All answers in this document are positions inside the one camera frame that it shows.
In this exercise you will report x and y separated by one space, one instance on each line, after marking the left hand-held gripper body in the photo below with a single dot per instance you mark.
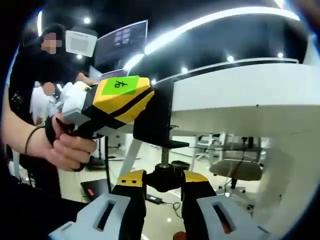
72 97

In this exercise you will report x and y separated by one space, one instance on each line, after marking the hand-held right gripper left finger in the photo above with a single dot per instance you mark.
85 220

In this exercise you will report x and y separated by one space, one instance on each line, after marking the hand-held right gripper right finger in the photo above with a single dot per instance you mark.
247 225

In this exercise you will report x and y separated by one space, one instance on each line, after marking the black fixed fixture clamp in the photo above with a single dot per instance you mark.
152 125

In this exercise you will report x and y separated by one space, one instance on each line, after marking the white desk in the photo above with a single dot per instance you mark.
225 95

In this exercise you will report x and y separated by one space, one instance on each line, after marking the person's left hand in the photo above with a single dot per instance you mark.
72 152

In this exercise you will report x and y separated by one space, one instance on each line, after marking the person's right hand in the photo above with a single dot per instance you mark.
180 236

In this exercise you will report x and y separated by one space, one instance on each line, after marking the black floor device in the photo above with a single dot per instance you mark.
97 186

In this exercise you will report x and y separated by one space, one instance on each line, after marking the person's dark clothing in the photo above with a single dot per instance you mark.
37 215

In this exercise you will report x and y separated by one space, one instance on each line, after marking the white ceiling air conditioner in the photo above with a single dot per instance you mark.
80 42

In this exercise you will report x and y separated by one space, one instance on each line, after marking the beige office chair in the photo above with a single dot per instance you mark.
235 170

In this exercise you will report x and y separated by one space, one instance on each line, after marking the dark hanging monitor screen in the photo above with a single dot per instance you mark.
120 42

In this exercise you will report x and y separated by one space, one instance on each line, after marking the black power adapter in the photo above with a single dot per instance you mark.
153 198

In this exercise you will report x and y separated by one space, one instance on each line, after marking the black waste bin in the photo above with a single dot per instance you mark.
181 163

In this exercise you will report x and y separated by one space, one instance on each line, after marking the long white ceiling light strip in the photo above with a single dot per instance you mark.
250 11

